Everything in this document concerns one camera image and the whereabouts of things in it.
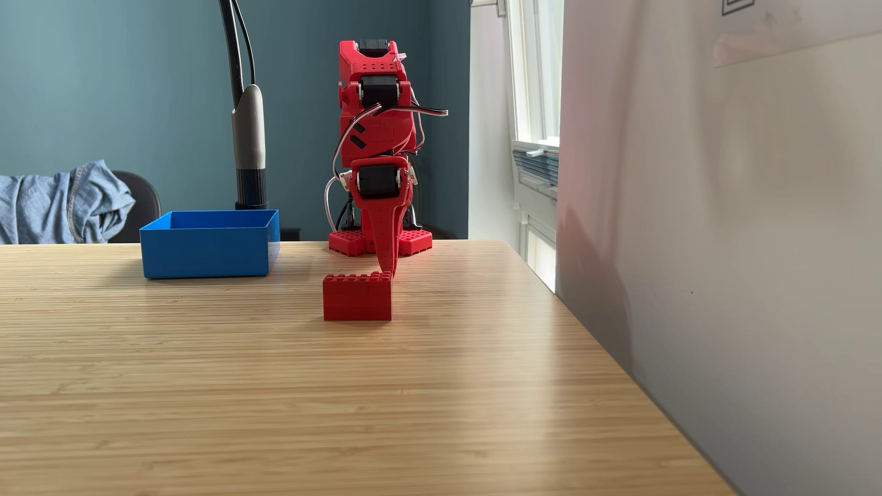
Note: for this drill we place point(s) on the red lego brick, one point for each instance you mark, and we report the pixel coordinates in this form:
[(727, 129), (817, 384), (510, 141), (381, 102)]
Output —
[(357, 297)]

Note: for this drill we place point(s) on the blue plastic bin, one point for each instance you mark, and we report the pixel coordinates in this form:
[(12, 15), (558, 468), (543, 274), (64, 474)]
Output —
[(205, 251)]

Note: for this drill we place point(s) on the dark grey chair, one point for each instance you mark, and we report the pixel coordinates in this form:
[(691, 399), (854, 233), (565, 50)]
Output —
[(141, 203)]

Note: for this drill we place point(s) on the blue denim jacket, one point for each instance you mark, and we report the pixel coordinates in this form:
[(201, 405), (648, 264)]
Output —
[(58, 206)]

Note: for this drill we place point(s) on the white window frame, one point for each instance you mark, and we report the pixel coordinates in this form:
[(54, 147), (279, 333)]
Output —
[(534, 76)]

